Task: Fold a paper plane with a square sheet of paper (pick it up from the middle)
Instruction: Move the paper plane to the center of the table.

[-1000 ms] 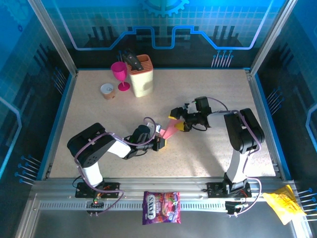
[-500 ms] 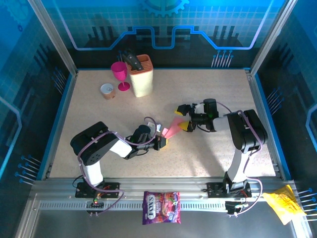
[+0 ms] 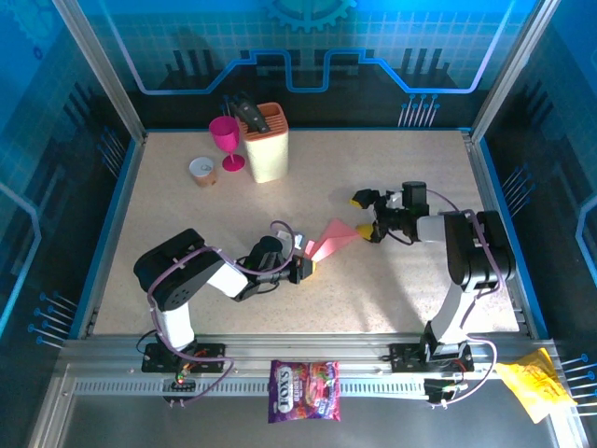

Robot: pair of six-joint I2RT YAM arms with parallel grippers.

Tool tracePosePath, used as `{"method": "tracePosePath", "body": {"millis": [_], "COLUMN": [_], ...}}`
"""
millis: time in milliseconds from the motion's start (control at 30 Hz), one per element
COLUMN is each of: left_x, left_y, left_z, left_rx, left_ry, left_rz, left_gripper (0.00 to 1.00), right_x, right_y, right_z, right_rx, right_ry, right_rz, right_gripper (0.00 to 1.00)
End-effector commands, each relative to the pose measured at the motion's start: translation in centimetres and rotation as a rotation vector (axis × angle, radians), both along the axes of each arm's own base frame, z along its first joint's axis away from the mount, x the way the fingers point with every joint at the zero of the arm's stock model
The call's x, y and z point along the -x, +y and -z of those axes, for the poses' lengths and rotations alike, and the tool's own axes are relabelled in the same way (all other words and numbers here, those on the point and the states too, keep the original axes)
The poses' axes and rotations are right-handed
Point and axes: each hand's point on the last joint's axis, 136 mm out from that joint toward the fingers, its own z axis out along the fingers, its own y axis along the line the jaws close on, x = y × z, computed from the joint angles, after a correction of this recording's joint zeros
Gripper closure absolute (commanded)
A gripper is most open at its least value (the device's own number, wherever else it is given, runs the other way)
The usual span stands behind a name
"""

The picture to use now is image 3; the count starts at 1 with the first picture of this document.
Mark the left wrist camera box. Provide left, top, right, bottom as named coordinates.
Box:
left=272, top=228, right=307, bottom=251

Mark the aluminium side rail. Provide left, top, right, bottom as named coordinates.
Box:
left=76, top=132, right=149, bottom=341
left=461, top=130, right=537, bottom=340

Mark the beige knife block orange top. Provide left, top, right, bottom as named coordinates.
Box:
left=237, top=102, right=291, bottom=185

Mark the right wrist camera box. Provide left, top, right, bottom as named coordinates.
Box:
left=385, top=181, right=430, bottom=209

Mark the pink cloth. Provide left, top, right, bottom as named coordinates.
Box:
left=303, top=217, right=359, bottom=262

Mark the purple candy bag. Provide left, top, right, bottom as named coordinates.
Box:
left=267, top=358, right=342, bottom=425

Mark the yellow plastic bag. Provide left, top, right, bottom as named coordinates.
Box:
left=493, top=347, right=579, bottom=425

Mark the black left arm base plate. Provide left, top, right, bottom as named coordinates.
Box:
left=141, top=343, right=229, bottom=374

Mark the small black circuit board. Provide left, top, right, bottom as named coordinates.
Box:
left=423, top=378, right=467, bottom=406
left=161, top=376, right=197, bottom=392

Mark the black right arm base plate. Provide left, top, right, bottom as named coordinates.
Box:
left=389, top=343, right=476, bottom=374

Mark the black knife handle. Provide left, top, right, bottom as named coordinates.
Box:
left=227, top=91, right=257, bottom=111
left=234, top=102, right=272, bottom=135

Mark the magenta plastic goblet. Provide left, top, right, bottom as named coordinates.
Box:
left=208, top=116, right=246, bottom=174

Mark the aluminium front rail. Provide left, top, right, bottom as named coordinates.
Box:
left=55, top=331, right=563, bottom=382

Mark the aluminium frame post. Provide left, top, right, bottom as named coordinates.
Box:
left=50, top=0, right=148, bottom=141
left=469, top=0, right=569, bottom=144

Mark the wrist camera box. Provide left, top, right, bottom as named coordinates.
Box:
left=385, top=181, right=430, bottom=209
left=272, top=228, right=307, bottom=251

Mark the small can with white lid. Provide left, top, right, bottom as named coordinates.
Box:
left=188, top=156, right=218, bottom=189

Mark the slotted grey metal strip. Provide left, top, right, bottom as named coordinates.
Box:
left=72, top=378, right=430, bottom=398

